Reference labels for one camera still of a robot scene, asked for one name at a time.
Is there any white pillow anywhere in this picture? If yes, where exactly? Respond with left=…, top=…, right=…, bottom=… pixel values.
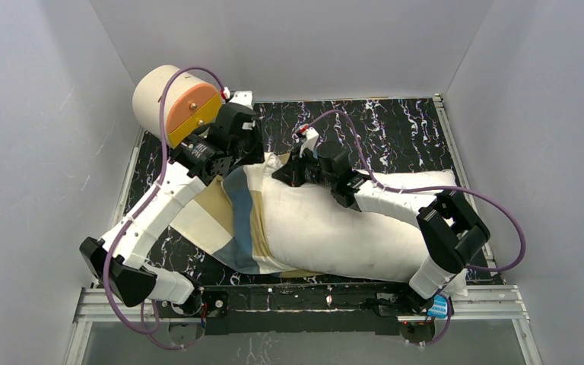
left=261, top=153, right=435, bottom=283

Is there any blue beige white pillowcase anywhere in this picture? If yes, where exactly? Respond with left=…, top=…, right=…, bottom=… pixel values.
left=170, top=152, right=315, bottom=278

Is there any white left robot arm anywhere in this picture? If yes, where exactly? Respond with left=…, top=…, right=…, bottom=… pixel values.
left=79, top=102, right=264, bottom=307

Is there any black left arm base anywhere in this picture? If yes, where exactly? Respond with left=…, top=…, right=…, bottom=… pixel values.
left=157, top=287, right=228, bottom=345

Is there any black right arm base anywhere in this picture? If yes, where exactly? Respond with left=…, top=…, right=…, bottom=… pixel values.
left=359, top=284, right=455, bottom=348

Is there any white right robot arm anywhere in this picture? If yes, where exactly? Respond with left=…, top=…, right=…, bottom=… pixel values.
left=272, top=151, right=490, bottom=310

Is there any blue pillow label tag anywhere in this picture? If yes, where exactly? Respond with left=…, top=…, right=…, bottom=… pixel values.
left=427, top=294, right=449, bottom=319

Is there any round cream drawer cabinet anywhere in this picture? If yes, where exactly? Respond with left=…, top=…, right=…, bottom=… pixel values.
left=132, top=65, right=223, bottom=148

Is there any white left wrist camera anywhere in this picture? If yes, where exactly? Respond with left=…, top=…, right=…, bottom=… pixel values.
left=221, top=87, right=254, bottom=110

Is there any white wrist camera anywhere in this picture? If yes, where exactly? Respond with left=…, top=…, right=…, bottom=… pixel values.
left=293, top=124, right=319, bottom=157
left=221, top=87, right=254, bottom=110

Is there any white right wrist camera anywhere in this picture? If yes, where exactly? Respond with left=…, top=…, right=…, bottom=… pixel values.
left=293, top=124, right=319, bottom=157

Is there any aluminium table frame rail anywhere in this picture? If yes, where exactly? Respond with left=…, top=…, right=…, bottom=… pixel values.
left=63, top=93, right=545, bottom=365

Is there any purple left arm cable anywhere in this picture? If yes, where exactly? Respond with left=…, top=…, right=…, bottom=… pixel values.
left=102, top=66, right=230, bottom=351

